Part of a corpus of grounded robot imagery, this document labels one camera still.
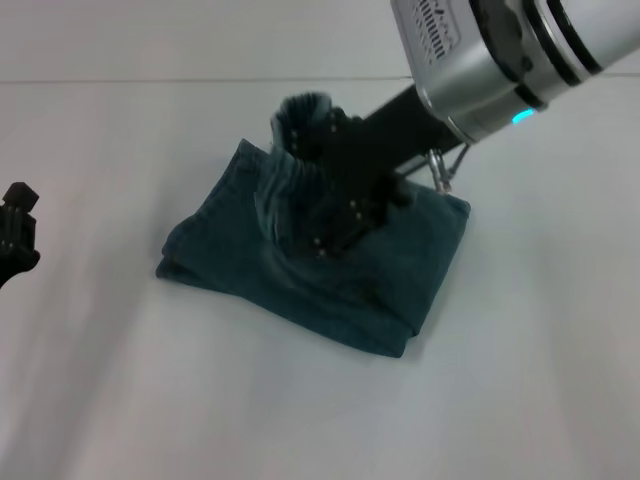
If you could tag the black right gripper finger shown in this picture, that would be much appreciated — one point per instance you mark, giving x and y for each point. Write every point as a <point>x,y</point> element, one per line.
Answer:
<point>345,230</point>
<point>310,137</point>

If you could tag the blue denim shorts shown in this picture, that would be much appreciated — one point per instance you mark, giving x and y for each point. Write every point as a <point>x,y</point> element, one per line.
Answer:
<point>320,285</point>

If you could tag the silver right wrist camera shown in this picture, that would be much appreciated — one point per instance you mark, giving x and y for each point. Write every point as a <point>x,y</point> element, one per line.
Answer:
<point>445,55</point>

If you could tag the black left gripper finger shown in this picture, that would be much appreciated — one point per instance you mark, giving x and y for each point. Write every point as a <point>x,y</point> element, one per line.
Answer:
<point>17,215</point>

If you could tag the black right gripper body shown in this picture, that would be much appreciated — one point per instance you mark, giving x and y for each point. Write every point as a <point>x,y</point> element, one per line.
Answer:
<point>380,145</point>

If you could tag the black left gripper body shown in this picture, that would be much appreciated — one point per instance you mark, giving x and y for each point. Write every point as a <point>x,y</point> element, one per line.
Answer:
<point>17,267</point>

